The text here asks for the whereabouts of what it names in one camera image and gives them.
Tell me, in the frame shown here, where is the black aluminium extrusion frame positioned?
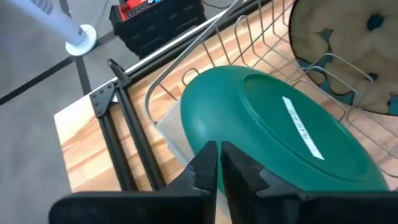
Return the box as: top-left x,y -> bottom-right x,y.
88,0 -> 274,192

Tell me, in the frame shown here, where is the white tower fan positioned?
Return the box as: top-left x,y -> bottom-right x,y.
4,0 -> 98,57

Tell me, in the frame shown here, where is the clear plastic container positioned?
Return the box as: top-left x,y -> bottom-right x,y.
156,98 -> 200,167

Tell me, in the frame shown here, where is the green plate with white sticker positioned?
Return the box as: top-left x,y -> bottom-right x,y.
179,64 -> 390,196

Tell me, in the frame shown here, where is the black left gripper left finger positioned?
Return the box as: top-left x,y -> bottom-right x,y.
49,140 -> 218,224

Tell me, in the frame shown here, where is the red and black power station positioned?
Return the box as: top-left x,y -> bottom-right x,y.
108,0 -> 208,60

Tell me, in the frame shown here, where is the tan flower pattern plate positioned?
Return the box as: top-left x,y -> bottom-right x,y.
288,0 -> 398,117

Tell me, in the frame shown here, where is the white wire dish rack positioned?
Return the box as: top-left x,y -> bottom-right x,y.
144,0 -> 398,180

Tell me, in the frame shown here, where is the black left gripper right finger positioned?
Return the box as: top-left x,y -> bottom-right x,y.
220,141 -> 398,224

